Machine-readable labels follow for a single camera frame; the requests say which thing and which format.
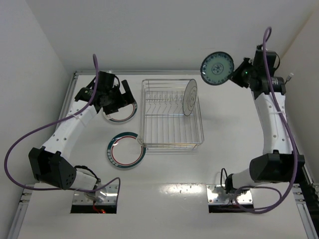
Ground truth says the green red rimmed plate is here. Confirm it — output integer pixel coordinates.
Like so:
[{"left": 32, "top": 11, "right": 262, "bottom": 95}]
[
  {"left": 106, "top": 132, "right": 147, "bottom": 170},
  {"left": 103, "top": 102, "right": 138, "bottom": 123}
]

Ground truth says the green blue patterned plate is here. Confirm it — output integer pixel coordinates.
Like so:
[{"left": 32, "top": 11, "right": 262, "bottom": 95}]
[{"left": 200, "top": 51, "right": 234, "bottom": 86}]

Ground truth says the white grey patterned plate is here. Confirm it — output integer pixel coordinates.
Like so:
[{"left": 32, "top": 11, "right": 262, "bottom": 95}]
[{"left": 182, "top": 79, "right": 197, "bottom": 116}]

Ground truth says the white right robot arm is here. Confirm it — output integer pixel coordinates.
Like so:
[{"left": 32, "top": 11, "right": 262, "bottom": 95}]
[{"left": 225, "top": 45, "right": 305, "bottom": 193}]

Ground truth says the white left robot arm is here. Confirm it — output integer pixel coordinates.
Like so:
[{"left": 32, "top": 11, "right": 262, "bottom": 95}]
[{"left": 28, "top": 71, "right": 136, "bottom": 192}]

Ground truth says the metal wire dish rack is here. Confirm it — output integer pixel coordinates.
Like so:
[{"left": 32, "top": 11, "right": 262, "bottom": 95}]
[{"left": 139, "top": 79, "right": 204, "bottom": 151}]

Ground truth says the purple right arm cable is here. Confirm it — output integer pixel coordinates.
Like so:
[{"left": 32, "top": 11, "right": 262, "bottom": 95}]
[{"left": 234, "top": 26, "right": 299, "bottom": 214}]

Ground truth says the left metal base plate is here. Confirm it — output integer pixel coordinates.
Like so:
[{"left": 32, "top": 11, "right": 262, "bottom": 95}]
[{"left": 72, "top": 184, "right": 119, "bottom": 206}]

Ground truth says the metal base plate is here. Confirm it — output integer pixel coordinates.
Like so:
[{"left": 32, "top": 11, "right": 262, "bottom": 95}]
[
  {"left": 206, "top": 184, "right": 253, "bottom": 205},
  {"left": 72, "top": 184, "right": 119, "bottom": 206}
]

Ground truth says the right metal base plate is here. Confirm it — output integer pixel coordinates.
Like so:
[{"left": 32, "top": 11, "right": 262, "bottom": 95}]
[{"left": 206, "top": 184, "right": 253, "bottom": 205}]

